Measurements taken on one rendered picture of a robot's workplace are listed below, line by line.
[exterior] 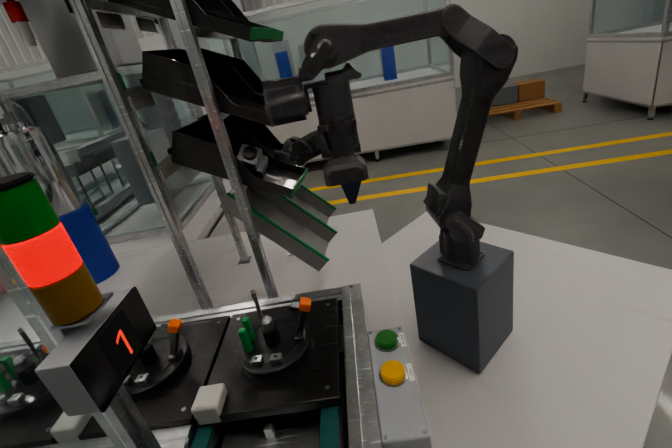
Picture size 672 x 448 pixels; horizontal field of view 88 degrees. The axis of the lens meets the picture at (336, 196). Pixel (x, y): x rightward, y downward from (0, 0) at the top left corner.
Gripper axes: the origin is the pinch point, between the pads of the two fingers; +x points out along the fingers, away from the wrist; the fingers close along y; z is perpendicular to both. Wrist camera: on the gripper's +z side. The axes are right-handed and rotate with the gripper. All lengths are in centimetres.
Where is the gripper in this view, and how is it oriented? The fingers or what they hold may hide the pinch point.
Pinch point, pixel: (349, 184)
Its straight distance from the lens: 59.4
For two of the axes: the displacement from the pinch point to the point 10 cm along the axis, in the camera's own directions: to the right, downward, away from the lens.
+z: -9.8, 1.8, 0.6
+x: 1.9, 9.0, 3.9
